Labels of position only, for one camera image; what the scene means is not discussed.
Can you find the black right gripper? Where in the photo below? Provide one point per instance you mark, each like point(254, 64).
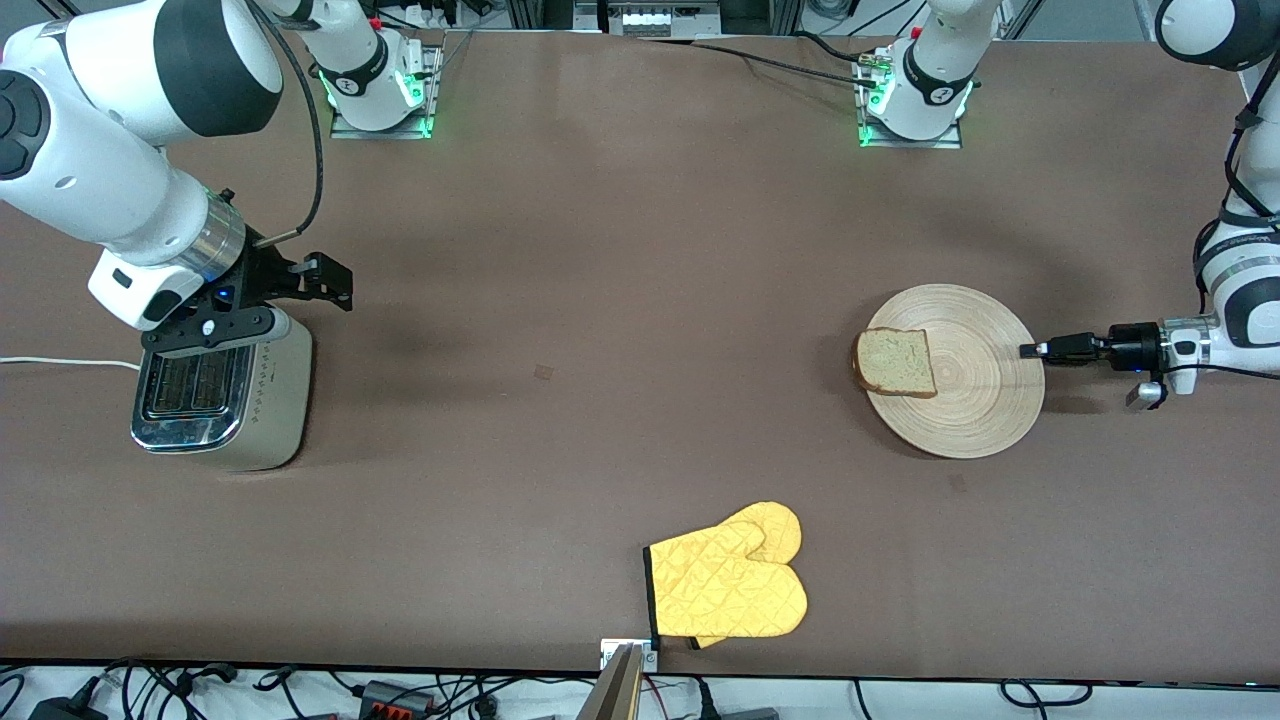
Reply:
point(264, 276)

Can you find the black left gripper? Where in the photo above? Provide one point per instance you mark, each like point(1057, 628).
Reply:
point(1133, 347)

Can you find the round wooden plate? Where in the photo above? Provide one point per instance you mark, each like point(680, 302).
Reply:
point(985, 400)

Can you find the slice of brown bread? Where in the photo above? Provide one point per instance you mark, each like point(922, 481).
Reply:
point(895, 362)

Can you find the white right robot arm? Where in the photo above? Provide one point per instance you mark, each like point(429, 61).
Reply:
point(100, 190)

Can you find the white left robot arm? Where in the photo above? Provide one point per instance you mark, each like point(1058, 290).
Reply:
point(1240, 290)

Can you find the silver two-slot toaster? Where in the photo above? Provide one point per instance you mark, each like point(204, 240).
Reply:
point(270, 410)

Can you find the yellow quilted oven mitt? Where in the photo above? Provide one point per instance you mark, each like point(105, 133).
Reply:
point(780, 530)
point(725, 590)

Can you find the grey power strip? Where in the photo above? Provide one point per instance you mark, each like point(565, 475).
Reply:
point(660, 18)

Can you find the black adapter with orange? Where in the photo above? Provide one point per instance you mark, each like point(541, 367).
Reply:
point(395, 698)

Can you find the black power adapter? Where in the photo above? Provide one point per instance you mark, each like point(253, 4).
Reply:
point(65, 708)

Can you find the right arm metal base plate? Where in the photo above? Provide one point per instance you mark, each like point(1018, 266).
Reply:
point(385, 133)

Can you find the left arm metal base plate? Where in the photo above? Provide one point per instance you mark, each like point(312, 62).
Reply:
point(915, 144)

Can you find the small metal post bracket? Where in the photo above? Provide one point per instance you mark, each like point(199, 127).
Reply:
point(610, 650)

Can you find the aluminium profile post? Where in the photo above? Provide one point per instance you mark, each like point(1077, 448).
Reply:
point(618, 690)

